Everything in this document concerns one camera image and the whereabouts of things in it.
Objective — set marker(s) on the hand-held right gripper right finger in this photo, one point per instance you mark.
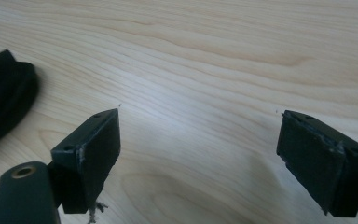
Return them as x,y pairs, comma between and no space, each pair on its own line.
320,168

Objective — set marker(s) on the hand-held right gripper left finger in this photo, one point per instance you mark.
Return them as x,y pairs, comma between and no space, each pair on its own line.
93,155

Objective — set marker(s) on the black sock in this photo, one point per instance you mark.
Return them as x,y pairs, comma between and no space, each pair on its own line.
3,96

